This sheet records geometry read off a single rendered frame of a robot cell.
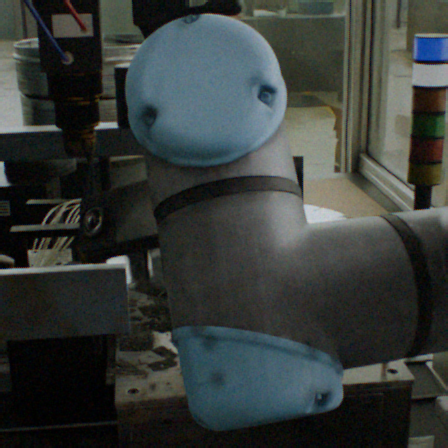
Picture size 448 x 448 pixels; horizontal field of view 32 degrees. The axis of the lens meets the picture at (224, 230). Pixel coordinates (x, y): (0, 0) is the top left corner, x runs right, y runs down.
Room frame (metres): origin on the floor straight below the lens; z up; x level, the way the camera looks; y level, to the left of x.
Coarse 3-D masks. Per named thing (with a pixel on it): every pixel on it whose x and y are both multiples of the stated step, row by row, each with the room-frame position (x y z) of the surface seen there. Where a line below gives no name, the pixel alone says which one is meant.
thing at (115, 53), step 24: (24, 48) 1.48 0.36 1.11; (120, 48) 1.46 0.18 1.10; (24, 72) 1.49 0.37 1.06; (24, 96) 1.51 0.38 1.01; (24, 120) 1.52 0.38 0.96; (48, 120) 1.46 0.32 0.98; (96, 168) 1.47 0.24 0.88; (120, 168) 1.49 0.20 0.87; (144, 168) 1.53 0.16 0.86; (72, 192) 1.48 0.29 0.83; (96, 192) 1.48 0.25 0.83; (72, 216) 1.48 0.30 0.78
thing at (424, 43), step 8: (416, 40) 1.01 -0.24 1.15; (424, 40) 1.00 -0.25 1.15; (432, 40) 0.99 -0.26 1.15; (440, 40) 0.99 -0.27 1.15; (416, 48) 1.01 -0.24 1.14; (424, 48) 1.00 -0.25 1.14; (432, 48) 0.99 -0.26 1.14; (440, 48) 0.99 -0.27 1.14; (416, 56) 1.01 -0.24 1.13; (424, 56) 0.99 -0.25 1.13; (432, 56) 0.99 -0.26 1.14; (440, 56) 0.99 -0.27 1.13
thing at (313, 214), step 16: (304, 208) 0.96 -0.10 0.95; (128, 256) 0.80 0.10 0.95; (144, 256) 0.80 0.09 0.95; (160, 256) 0.80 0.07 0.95; (128, 272) 0.76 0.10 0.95; (144, 272) 0.75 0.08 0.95; (160, 272) 0.75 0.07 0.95; (128, 288) 0.72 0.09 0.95; (144, 288) 0.71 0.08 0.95; (160, 288) 0.71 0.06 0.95
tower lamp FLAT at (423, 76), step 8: (416, 64) 1.00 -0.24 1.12; (424, 64) 0.99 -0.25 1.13; (432, 64) 0.99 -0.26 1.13; (440, 64) 0.99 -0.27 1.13; (416, 72) 1.00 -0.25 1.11; (424, 72) 0.99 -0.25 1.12; (432, 72) 0.99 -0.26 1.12; (440, 72) 0.99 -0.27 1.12; (416, 80) 1.00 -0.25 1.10; (424, 80) 0.99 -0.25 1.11; (432, 80) 0.99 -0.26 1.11; (440, 80) 0.99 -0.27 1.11
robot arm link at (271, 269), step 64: (192, 192) 0.36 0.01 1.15; (256, 192) 0.35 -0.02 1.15; (192, 256) 0.34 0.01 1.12; (256, 256) 0.34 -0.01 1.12; (320, 256) 0.34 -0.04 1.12; (384, 256) 0.35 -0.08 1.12; (192, 320) 0.33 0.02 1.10; (256, 320) 0.32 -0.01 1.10; (320, 320) 0.33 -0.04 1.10; (384, 320) 0.33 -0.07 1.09; (192, 384) 0.32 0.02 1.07; (256, 384) 0.30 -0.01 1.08; (320, 384) 0.31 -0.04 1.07
